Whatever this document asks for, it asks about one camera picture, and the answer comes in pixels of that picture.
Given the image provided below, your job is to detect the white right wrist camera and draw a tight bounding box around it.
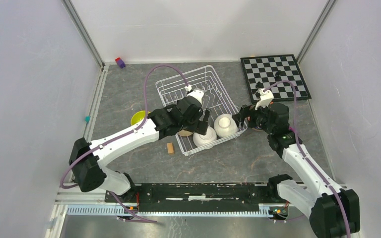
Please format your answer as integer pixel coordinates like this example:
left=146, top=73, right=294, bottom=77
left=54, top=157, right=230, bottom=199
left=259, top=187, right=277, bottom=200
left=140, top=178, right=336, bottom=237
left=255, top=88, right=274, bottom=110

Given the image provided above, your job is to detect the white smooth bowl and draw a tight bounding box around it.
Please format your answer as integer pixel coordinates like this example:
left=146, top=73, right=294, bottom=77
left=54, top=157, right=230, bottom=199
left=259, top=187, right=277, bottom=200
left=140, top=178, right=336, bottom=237
left=193, top=126, right=217, bottom=147

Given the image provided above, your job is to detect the beige ceramic bowl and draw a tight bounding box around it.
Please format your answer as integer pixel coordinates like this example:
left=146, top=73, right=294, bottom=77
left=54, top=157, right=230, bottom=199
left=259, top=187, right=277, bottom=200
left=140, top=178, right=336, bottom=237
left=177, top=130, right=193, bottom=137

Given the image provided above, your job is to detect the black white chessboard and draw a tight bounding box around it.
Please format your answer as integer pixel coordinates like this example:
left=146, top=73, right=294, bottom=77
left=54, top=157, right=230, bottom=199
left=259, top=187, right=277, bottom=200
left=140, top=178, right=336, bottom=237
left=240, top=54, right=312, bottom=103

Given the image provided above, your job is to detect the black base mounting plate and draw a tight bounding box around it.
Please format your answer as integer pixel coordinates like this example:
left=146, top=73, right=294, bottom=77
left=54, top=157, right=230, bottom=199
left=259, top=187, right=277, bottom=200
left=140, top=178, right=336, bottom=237
left=120, top=182, right=285, bottom=212

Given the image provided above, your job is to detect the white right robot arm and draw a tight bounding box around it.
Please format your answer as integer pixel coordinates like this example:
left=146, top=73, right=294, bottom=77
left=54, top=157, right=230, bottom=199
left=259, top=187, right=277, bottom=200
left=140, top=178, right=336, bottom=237
left=232, top=103, right=361, bottom=238

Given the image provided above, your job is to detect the white wire dish rack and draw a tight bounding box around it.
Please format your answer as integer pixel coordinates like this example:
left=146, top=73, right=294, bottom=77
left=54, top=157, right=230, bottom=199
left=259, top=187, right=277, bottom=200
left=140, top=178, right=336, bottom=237
left=155, top=65, right=248, bottom=156

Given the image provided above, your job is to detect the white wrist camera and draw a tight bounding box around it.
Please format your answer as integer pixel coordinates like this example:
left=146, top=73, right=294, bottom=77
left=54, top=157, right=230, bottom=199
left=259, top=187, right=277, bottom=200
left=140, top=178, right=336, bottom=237
left=185, top=85, right=205, bottom=107
left=255, top=88, right=274, bottom=110

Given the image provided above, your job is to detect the yellow bowl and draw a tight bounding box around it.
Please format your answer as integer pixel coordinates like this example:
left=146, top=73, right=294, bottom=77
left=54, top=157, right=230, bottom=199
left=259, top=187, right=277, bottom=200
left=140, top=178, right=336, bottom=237
left=130, top=110, right=150, bottom=127

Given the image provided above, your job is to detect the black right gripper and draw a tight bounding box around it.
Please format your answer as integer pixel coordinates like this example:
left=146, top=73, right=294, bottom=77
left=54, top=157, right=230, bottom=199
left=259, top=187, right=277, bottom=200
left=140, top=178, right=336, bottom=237
left=232, top=100, right=274, bottom=134

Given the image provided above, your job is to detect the black chess piece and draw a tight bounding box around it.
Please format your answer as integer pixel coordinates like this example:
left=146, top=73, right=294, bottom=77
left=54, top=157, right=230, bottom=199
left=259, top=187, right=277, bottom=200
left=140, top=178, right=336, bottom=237
left=274, top=70, right=282, bottom=77
left=255, top=82, right=263, bottom=89

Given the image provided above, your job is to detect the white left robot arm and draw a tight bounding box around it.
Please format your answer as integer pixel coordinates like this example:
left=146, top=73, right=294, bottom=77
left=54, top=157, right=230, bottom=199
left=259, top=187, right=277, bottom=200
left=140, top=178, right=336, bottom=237
left=69, top=90, right=210, bottom=202

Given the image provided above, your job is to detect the small wooden block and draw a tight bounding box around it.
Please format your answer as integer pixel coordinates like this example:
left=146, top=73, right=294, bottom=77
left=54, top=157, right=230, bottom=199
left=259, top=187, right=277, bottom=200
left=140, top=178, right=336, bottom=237
left=166, top=142, right=174, bottom=154

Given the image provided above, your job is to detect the white ribbed bowl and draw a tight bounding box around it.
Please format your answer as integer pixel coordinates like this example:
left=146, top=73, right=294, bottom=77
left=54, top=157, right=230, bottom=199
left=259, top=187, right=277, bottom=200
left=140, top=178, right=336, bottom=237
left=214, top=114, right=239, bottom=138

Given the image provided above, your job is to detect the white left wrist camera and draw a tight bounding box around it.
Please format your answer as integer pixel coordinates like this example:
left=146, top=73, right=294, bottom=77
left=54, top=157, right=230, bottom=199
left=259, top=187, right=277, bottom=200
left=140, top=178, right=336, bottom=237
left=185, top=85, right=205, bottom=107

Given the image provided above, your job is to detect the aluminium frame rail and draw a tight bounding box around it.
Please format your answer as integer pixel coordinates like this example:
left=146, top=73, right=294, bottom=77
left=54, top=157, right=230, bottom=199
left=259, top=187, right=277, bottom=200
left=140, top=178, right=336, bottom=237
left=44, top=65, right=109, bottom=238

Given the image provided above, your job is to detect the red purple toy block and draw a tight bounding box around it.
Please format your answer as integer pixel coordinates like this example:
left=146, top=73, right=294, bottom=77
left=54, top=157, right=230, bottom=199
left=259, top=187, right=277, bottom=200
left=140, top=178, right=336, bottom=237
left=115, top=57, right=126, bottom=68

